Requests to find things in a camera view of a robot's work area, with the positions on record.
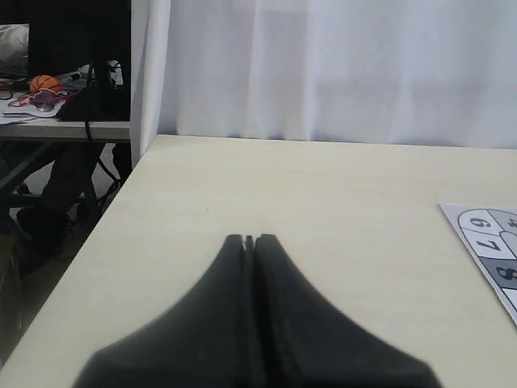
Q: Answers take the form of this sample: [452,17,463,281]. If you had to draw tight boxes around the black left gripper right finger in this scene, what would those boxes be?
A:
[253,234,440,387]

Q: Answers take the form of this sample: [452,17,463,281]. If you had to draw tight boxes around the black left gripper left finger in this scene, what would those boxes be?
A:
[74,234,259,387]

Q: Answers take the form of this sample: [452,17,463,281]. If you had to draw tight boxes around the printed paper game board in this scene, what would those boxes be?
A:
[439,203,516,320]

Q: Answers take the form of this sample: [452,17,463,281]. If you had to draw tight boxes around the grey side desk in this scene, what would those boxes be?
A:
[1,119,130,142]

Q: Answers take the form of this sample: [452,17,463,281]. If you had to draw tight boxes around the white curtain backdrop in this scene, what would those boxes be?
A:
[130,1,516,161]

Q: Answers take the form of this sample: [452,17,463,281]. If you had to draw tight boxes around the white papers on desk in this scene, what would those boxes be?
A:
[1,93,64,125]

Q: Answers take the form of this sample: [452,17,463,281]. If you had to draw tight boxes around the orange toy basketball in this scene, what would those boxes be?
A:
[29,74,61,94]

